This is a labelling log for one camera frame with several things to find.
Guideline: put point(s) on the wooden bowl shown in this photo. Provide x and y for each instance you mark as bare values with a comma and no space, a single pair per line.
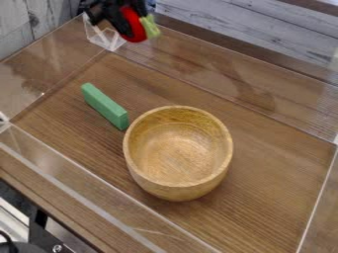
178,150

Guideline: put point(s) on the green rectangular block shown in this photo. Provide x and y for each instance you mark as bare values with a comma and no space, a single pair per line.
114,113

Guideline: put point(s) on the clear acrylic tray enclosure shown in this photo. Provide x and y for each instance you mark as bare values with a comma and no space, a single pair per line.
275,204

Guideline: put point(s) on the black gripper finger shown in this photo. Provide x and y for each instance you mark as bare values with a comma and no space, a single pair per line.
115,17
140,7

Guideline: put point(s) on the red plush strawberry toy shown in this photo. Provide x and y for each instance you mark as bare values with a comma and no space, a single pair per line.
143,26

